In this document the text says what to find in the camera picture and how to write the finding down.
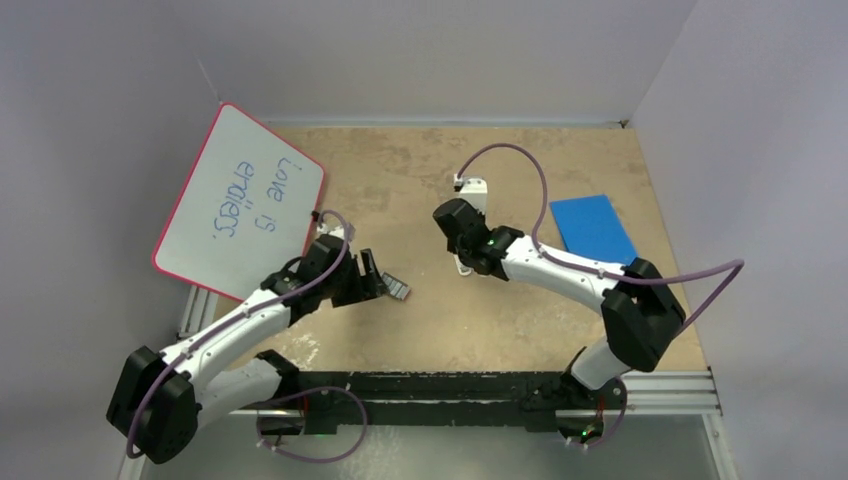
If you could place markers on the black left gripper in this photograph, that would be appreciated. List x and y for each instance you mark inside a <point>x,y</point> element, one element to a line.
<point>364,287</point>

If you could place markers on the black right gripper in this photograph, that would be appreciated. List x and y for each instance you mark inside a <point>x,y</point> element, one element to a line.
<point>452,247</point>

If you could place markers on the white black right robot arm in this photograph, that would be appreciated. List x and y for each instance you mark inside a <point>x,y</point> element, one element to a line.
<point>641,316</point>

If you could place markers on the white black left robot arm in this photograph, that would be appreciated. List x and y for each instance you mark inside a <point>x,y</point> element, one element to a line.
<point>162,398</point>

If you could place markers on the blue paper folder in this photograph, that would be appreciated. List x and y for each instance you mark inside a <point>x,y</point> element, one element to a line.
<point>590,227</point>

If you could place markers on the pink framed whiteboard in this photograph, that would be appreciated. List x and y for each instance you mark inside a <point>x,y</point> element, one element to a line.
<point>244,210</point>

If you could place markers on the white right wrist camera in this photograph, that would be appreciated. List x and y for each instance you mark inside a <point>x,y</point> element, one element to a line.
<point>473,189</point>

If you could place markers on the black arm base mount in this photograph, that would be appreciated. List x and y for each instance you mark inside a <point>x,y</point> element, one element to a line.
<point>537,401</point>

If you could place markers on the aluminium rail frame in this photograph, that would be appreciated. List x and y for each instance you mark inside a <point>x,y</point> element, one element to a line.
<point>664,394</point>

